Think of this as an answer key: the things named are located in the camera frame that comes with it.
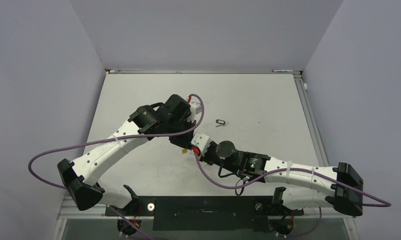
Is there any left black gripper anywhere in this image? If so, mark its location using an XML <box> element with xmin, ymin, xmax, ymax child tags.
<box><xmin>164</xmin><ymin>116</ymin><xmax>196</xmax><ymax>150</ymax></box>

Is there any black key tag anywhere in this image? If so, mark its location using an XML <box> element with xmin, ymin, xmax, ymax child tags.
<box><xmin>215</xmin><ymin>119</ymin><xmax>229</xmax><ymax>127</ymax></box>

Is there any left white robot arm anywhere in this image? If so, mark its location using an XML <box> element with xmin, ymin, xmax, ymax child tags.
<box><xmin>57</xmin><ymin>94</ymin><xmax>202</xmax><ymax>215</ymax></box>

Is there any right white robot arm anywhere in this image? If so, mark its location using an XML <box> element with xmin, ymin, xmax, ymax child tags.
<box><xmin>169</xmin><ymin>132</ymin><xmax>364</xmax><ymax>217</ymax></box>

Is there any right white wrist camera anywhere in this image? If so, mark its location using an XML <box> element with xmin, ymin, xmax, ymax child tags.
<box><xmin>190</xmin><ymin>132</ymin><xmax>212</xmax><ymax>156</ymax></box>

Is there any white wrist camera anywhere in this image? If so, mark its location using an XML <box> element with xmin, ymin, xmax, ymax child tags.
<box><xmin>190</xmin><ymin>132</ymin><xmax>212</xmax><ymax>156</ymax></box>
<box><xmin>187</xmin><ymin>96</ymin><xmax>203</xmax><ymax>116</ymax></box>

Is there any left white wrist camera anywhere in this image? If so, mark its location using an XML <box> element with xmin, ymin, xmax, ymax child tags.
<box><xmin>187</xmin><ymin>96</ymin><xmax>203</xmax><ymax>116</ymax></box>

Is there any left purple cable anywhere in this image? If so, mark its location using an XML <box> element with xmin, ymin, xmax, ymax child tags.
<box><xmin>28</xmin><ymin>94</ymin><xmax>205</xmax><ymax>240</ymax></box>

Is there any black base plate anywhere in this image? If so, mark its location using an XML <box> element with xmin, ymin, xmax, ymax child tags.
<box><xmin>105</xmin><ymin>195</ymin><xmax>304</xmax><ymax>232</ymax></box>

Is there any marker pen at wall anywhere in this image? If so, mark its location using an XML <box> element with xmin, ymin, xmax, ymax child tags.
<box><xmin>272</xmin><ymin>69</ymin><xmax>295</xmax><ymax>73</ymax></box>

